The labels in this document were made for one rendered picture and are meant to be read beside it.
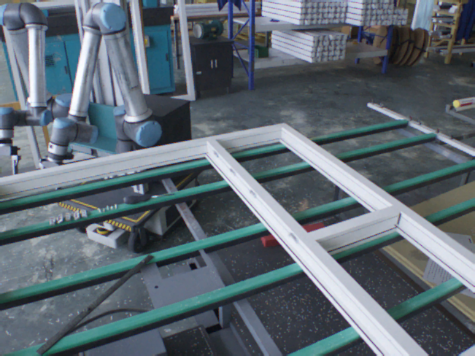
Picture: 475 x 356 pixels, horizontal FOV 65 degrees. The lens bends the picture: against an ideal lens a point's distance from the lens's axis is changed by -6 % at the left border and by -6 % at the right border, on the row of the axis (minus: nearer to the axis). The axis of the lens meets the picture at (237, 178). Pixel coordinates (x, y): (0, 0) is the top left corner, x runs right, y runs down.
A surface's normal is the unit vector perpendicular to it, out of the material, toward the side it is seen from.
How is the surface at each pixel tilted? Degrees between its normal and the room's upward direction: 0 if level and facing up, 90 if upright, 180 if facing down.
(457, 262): 90
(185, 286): 0
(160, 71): 90
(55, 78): 90
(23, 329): 0
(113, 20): 83
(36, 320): 0
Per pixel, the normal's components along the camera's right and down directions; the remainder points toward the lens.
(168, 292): 0.00, -0.87
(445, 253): -0.91, 0.21
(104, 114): -0.43, 0.45
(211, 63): 0.42, 0.45
